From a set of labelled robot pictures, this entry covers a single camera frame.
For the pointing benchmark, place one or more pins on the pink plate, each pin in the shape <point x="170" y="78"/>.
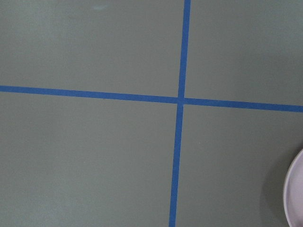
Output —
<point x="293" y="192"/>

